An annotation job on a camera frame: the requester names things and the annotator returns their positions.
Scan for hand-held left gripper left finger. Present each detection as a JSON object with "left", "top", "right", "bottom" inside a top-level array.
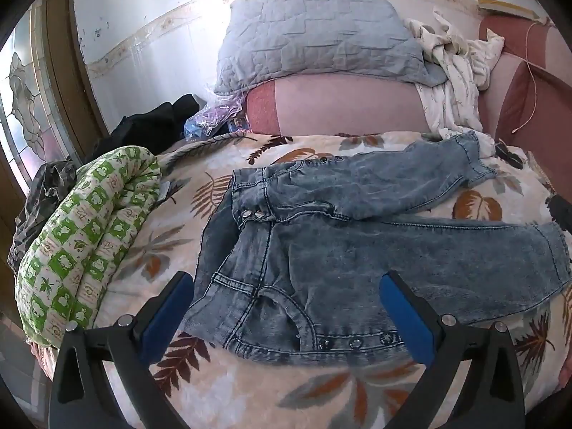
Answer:
[{"left": 48, "top": 271, "right": 195, "bottom": 429}]

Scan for blue denim pants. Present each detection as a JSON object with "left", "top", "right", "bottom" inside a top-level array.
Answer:
[{"left": 183, "top": 132, "right": 572, "bottom": 360}]

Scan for brown wooden door frame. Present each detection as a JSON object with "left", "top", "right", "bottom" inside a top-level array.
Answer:
[{"left": 27, "top": 0, "right": 112, "bottom": 157}]

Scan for grey quilted pillow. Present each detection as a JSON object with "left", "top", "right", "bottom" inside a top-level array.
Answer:
[{"left": 213, "top": 0, "right": 448, "bottom": 95}]

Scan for leaf-print blanket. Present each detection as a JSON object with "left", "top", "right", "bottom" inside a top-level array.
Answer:
[{"left": 103, "top": 130, "right": 572, "bottom": 429}]

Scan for green patterned quilt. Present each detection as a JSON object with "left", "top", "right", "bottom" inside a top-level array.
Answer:
[{"left": 15, "top": 145, "right": 162, "bottom": 348}]

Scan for beige cord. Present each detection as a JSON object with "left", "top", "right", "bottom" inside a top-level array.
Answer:
[{"left": 512, "top": 17, "right": 551, "bottom": 134}]

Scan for clear plastic bag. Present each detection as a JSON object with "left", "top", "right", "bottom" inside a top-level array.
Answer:
[{"left": 184, "top": 92, "right": 251, "bottom": 141}]

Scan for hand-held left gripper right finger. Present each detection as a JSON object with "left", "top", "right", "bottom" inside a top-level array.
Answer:
[{"left": 379, "top": 271, "right": 529, "bottom": 429}]

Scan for white floral cloth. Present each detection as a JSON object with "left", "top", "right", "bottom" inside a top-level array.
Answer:
[{"left": 404, "top": 6, "right": 506, "bottom": 140}]

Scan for pink and red sofa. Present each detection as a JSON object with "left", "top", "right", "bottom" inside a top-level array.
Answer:
[{"left": 243, "top": 13, "right": 572, "bottom": 179}]

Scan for camouflage cloth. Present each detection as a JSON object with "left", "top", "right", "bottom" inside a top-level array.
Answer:
[{"left": 9, "top": 157, "right": 79, "bottom": 273}]

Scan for black cloth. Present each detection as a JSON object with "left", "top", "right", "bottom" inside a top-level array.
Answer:
[{"left": 107, "top": 94, "right": 200, "bottom": 155}]

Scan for stained glass window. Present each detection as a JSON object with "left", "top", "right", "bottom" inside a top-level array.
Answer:
[{"left": 0, "top": 9, "right": 81, "bottom": 188}]

